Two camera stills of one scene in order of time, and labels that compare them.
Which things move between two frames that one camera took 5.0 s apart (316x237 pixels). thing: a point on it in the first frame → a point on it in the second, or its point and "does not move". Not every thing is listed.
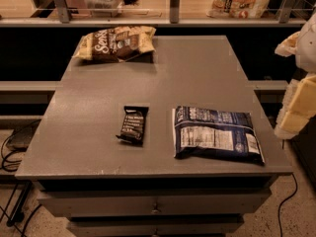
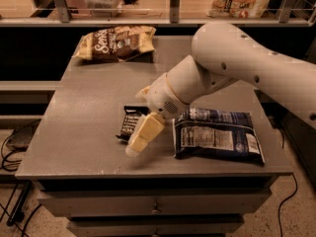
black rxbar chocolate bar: (133, 123) does not move
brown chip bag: (116, 44) does not move
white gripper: (307, 49) → (160, 97)
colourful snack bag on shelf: (239, 1) does not move
